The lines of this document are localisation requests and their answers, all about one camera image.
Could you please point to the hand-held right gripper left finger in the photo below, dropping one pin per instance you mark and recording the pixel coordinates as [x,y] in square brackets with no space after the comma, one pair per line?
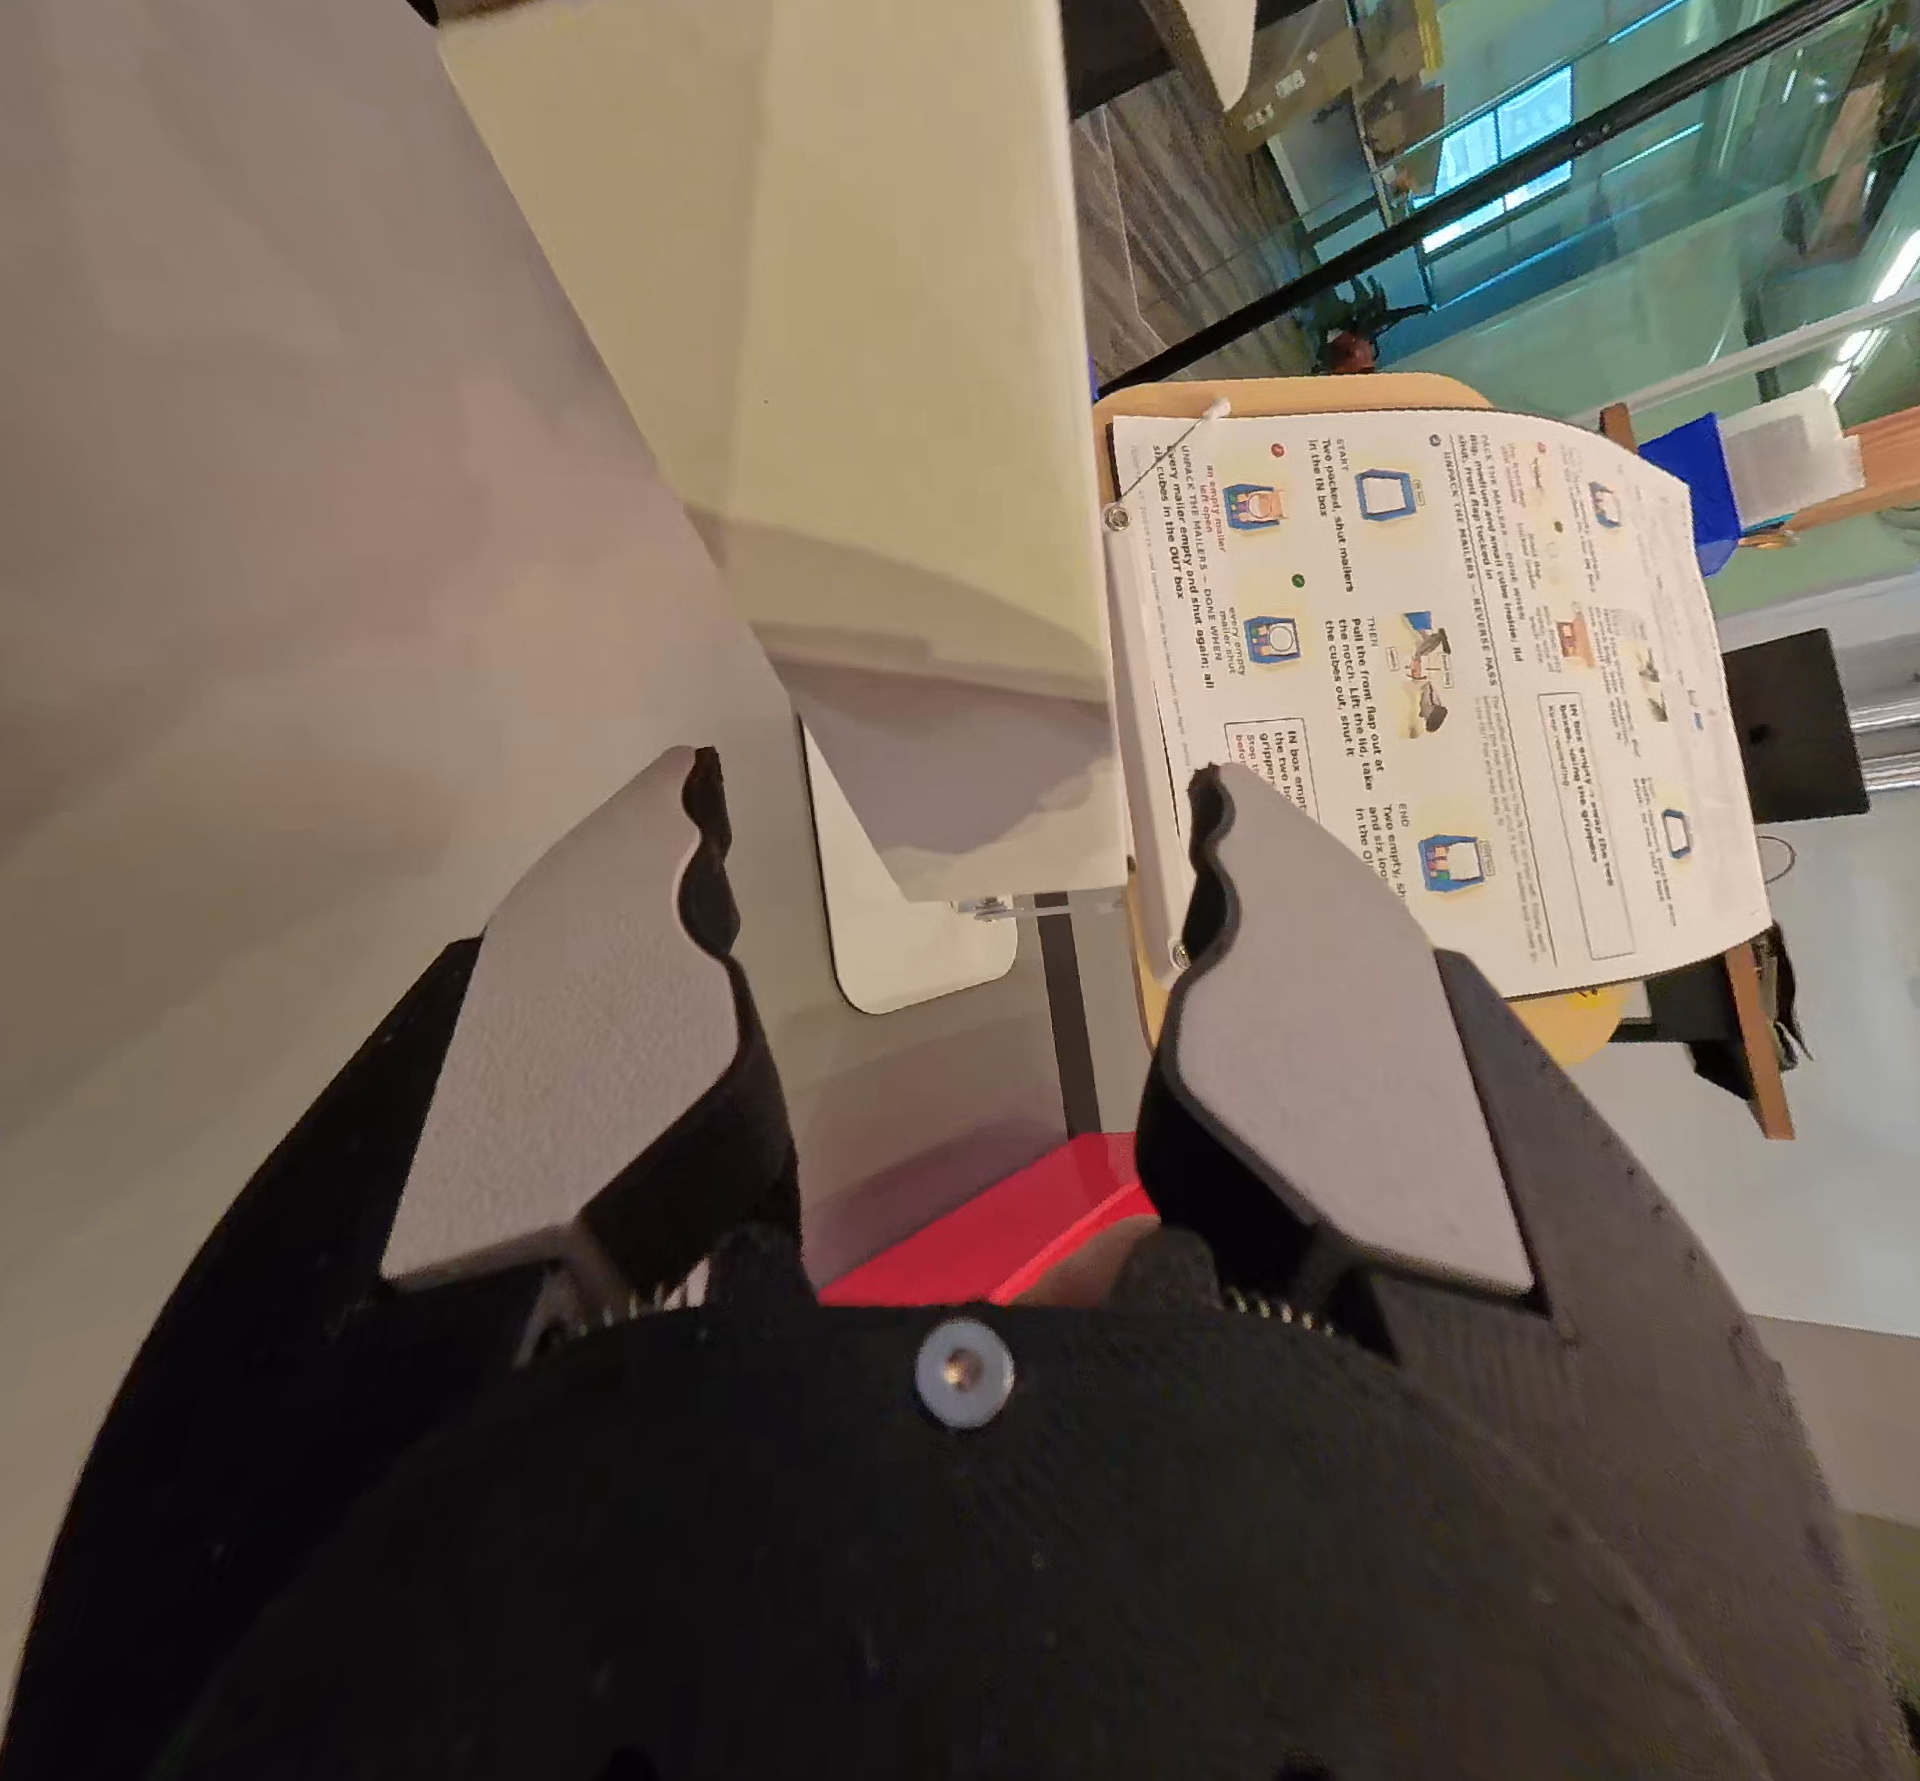
[578,1032]

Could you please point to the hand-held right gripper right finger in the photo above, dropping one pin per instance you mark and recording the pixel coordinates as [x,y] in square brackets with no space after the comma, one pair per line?
[1326,1048]

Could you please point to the white cardboard mailer box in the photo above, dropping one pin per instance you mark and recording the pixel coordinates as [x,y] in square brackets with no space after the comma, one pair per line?
[840,357]

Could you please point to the brown cardboard box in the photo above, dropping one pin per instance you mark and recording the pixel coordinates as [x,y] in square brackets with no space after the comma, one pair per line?
[1350,87]

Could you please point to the white sign stand base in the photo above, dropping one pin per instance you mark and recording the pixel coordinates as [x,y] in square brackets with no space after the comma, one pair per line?
[914,950]

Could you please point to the red plastic bin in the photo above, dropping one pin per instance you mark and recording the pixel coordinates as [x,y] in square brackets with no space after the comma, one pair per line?
[990,1220]

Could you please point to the printed instruction sheet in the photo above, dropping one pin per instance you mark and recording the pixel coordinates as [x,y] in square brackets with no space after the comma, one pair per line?
[1500,702]

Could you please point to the black square panel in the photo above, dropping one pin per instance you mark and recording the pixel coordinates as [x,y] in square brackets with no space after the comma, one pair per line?
[1792,724]

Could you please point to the small blue bin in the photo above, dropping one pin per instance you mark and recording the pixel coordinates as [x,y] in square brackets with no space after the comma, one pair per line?
[1688,476]

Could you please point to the white foam block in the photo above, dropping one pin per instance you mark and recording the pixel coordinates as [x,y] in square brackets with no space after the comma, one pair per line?
[1792,453]

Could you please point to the wooden beam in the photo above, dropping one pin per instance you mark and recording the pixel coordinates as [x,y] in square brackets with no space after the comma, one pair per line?
[1886,460]

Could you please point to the thin black rod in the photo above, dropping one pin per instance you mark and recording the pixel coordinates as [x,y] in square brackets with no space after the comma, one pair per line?
[1650,102]

